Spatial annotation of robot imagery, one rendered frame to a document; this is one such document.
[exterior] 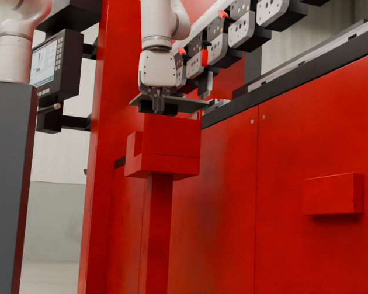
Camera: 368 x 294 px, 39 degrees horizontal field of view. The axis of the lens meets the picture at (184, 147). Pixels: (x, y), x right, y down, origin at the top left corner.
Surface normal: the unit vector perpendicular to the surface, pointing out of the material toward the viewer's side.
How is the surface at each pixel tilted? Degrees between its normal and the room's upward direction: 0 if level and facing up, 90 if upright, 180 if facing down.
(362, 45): 90
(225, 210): 90
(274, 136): 90
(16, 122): 90
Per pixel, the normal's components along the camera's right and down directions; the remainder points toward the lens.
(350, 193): -0.93, -0.11
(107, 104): 0.35, -0.15
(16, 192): 0.15, -0.16
